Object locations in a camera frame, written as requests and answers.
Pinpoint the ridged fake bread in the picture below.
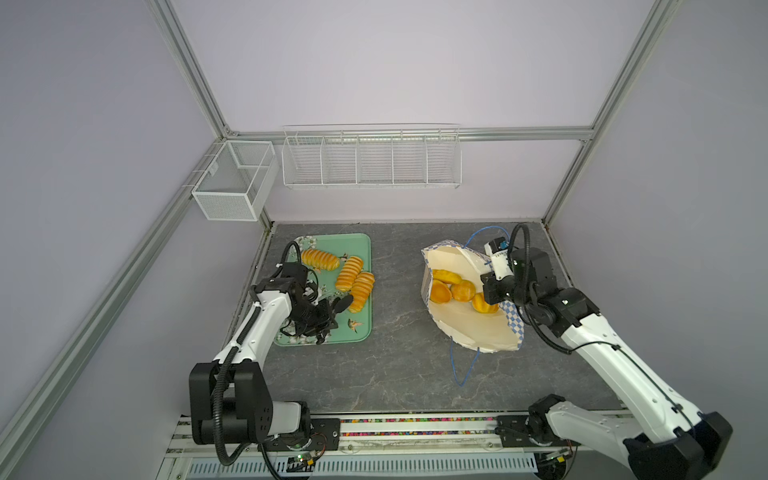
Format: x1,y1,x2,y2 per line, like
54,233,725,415
335,256,364,292
348,272,375,313

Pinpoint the checkered paper bag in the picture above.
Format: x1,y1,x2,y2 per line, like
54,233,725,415
421,234,524,387

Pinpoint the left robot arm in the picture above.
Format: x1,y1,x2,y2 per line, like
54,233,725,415
189,241,352,467

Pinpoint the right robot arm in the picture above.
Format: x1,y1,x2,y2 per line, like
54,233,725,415
480,224,733,479

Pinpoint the oval fake bread roll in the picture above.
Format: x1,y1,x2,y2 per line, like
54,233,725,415
431,269,463,285

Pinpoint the round fake bread roll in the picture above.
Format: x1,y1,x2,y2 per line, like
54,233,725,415
429,280,453,304

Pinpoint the green floral tray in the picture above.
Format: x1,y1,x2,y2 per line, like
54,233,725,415
271,233,373,348

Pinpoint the small white mesh basket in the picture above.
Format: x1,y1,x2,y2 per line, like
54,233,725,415
192,140,280,222

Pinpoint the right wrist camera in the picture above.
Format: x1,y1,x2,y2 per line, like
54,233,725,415
484,237,514,281

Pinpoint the long white wire basket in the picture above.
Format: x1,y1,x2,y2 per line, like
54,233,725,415
282,124,463,189

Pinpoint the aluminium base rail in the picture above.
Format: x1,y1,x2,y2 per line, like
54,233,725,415
156,411,633,479

